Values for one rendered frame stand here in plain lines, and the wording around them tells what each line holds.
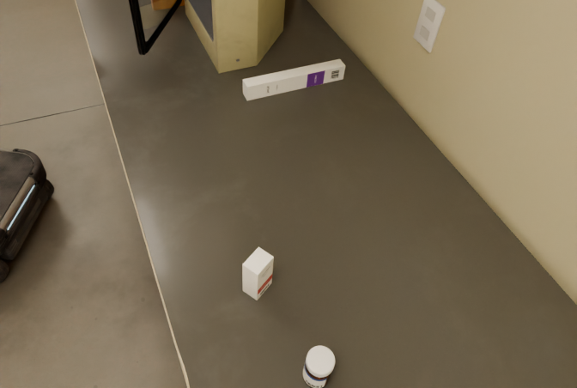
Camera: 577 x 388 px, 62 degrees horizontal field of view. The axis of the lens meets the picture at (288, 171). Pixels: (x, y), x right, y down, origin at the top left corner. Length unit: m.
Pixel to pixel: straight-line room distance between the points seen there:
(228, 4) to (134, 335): 1.23
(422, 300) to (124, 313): 1.30
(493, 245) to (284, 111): 0.57
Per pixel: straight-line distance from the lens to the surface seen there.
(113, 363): 1.91
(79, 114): 2.76
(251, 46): 1.32
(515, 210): 1.13
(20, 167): 2.21
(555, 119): 1.00
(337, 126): 1.19
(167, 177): 1.07
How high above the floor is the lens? 1.73
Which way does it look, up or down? 48 degrees down
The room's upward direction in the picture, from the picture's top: 6 degrees clockwise
